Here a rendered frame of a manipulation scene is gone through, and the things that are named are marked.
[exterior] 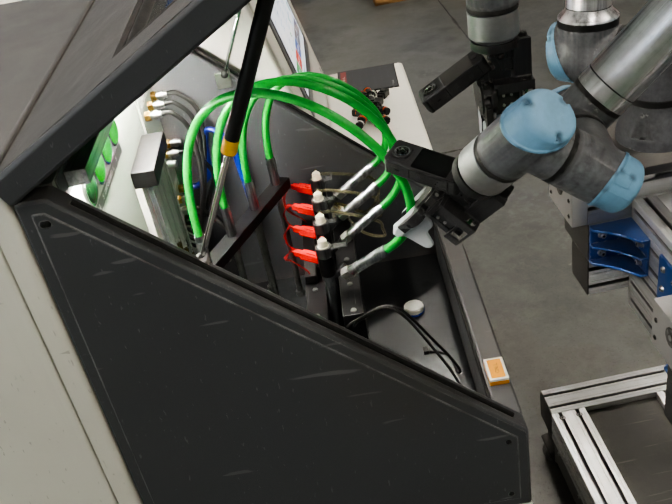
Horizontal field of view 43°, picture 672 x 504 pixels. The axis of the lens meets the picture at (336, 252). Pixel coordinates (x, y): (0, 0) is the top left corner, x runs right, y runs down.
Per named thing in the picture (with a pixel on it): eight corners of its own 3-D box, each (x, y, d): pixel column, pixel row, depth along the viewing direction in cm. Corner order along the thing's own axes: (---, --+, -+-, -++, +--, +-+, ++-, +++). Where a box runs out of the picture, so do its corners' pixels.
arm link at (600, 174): (633, 137, 109) (563, 100, 106) (657, 180, 100) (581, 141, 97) (596, 184, 113) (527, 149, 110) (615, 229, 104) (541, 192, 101)
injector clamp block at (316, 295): (375, 376, 154) (364, 311, 145) (321, 385, 154) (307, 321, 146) (359, 270, 182) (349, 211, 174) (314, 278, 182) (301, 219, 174)
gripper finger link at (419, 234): (412, 266, 126) (444, 239, 118) (380, 242, 125) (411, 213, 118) (420, 252, 127) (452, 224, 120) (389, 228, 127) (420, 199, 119)
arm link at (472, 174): (463, 157, 103) (489, 115, 108) (445, 174, 107) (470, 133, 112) (510, 195, 104) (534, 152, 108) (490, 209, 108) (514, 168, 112)
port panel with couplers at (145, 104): (195, 237, 162) (150, 87, 144) (178, 240, 162) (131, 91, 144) (200, 203, 172) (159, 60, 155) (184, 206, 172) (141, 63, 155)
